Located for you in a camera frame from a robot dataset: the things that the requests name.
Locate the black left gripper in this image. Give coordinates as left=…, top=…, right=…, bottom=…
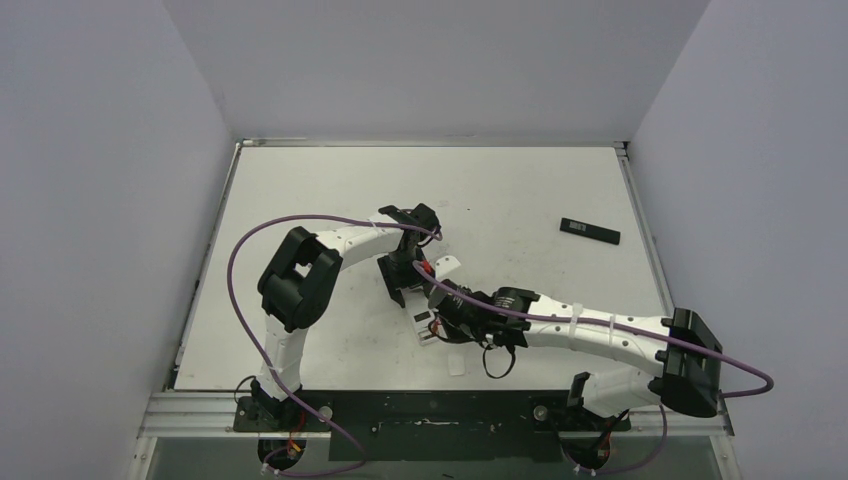
left=380, top=249, right=432, bottom=305

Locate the white red remote control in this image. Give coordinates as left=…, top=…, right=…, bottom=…
left=402, top=289, right=438, bottom=346

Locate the white battery cover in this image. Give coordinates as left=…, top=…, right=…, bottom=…
left=447, top=353, right=466, bottom=377

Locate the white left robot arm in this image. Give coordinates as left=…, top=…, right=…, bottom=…
left=233, top=204, right=441, bottom=432

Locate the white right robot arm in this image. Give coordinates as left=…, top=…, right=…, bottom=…
left=424, top=281, right=723, bottom=429

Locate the black flat bar tool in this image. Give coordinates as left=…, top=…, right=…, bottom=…
left=559, top=218, right=621, bottom=245

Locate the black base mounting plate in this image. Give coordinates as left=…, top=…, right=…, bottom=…
left=233, top=390, right=631, bottom=462

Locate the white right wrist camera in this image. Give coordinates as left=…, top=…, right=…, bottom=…
left=428, top=255, right=462, bottom=282

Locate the aluminium rail frame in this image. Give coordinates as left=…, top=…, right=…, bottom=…
left=139, top=390, right=333, bottom=440

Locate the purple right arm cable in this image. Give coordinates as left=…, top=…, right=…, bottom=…
left=410, top=260, right=775, bottom=400

